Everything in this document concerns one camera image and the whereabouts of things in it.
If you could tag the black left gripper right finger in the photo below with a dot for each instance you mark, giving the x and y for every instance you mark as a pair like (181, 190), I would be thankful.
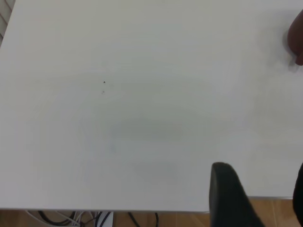
(299, 196)

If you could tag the red ceramic mug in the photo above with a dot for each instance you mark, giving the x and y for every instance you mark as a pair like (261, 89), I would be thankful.
(297, 37)

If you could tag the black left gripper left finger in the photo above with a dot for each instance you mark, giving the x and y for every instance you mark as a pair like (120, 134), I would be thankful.
(227, 201)

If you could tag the white power strip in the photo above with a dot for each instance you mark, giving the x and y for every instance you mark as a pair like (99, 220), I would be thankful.
(107, 221)

